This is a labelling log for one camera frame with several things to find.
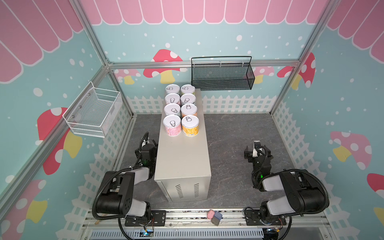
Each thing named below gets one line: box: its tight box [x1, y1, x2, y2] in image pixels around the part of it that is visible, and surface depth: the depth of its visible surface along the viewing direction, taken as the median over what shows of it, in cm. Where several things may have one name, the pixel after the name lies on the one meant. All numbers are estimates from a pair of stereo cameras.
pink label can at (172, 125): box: [163, 114, 182, 137], surface depth 64 cm
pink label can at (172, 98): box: [165, 93, 181, 106], surface depth 73 cm
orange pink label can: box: [180, 103, 198, 117], surface depth 68 cm
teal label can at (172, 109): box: [164, 103, 181, 116], surface depth 68 cm
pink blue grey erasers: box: [207, 209, 223, 227], surface depth 76 cm
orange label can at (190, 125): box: [181, 115, 200, 138], surface depth 64 cm
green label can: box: [180, 84, 196, 96], surface depth 77 cm
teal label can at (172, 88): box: [165, 84, 180, 95], surface depth 77 cm
